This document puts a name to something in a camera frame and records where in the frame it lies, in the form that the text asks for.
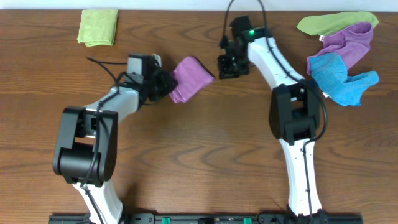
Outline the blue cloth in pile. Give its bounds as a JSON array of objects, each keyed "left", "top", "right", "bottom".
[{"left": 309, "top": 53, "right": 379, "bottom": 106}]

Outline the green cloth in pile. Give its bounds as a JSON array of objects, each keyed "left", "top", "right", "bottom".
[{"left": 297, "top": 11, "right": 379, "bottom": 36}]

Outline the purple microfiber cloth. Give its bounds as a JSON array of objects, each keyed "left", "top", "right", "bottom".
[{"left": 169, "top": 56, "right": 214, "bottom": 103}]

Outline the folded light green cloth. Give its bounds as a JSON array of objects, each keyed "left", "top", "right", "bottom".
[{"left": 77, "top": 9, "right": 118, "bottom": 47}]

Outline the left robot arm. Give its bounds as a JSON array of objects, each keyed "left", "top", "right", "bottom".
[{"left": 49, "top": 54, "right": 177, "bottom": 223}]

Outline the purple cloth in pile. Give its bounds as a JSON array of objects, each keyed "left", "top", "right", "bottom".
[{"left": 307, "top": 22, "right": 373, "bottom": 75}]

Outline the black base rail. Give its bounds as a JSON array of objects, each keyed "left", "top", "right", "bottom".
[{"left": 48, "top": 212, "right": 364, "bottom": 224}]

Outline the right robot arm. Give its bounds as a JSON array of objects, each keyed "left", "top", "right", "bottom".
[{"left": 218, "top": 27, "right": 327, "bottom": 219}]

